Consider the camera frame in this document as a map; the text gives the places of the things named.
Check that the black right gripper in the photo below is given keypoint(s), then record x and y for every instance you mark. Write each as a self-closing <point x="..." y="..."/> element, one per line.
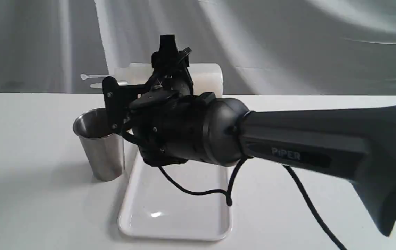
<point x="165" y="117"/>

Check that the stainless steel cup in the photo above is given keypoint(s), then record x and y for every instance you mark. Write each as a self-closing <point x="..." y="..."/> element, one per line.
<point x="103" y="148"/>

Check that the translucent squeeze bottle amber liquid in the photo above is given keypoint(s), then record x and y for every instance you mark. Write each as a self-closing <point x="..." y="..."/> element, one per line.
<point x="206" y="77"/>

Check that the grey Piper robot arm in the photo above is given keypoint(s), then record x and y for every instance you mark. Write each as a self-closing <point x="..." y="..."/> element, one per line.
<point x="358" y="145"/>

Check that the white plastic tray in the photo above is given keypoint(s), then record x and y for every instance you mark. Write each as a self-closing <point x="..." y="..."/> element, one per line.
<point x="154" y="208"/>

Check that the grey backdrop cloth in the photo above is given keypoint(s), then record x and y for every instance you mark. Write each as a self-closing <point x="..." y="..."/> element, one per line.
<point x="283" y="47"/>

